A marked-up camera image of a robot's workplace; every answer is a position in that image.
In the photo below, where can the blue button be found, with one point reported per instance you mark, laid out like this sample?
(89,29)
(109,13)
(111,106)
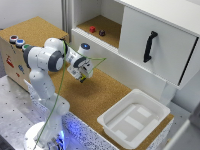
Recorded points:
(20,42)

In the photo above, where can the purple block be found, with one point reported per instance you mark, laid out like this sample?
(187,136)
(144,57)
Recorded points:
(102,32)

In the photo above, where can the yellow block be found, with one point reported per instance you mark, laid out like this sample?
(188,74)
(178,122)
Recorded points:
(82,80)

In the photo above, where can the red button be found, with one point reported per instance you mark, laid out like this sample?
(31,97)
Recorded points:
(13,38)

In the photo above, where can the white cabinet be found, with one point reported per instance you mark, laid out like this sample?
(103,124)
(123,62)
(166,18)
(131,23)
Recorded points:
(110,68)

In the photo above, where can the white plastic box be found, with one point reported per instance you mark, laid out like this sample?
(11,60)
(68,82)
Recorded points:
(133,120)

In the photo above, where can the green button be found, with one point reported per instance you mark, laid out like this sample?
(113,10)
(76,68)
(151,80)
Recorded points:
(25,46)

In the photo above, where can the white sliding door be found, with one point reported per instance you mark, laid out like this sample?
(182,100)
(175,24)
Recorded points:
(166,40)

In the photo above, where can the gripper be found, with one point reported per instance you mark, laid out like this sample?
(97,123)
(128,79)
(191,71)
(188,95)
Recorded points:
(86,68)

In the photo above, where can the pink block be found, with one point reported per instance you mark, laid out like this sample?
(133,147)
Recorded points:
(92,29)

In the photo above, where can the wooden drawer box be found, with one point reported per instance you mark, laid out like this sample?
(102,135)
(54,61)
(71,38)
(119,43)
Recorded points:
(36,30)

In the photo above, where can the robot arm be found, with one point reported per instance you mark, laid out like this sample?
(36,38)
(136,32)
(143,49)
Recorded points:
(42,83)

